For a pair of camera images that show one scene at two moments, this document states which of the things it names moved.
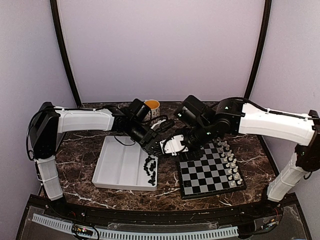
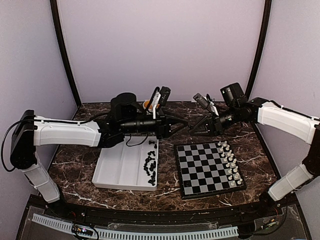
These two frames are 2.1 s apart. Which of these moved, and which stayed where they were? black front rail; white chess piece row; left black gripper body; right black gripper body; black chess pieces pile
Moved: left black gripper body; right black gripper body
Stayed: black front rail; black chess pieces pile; white chess piece row
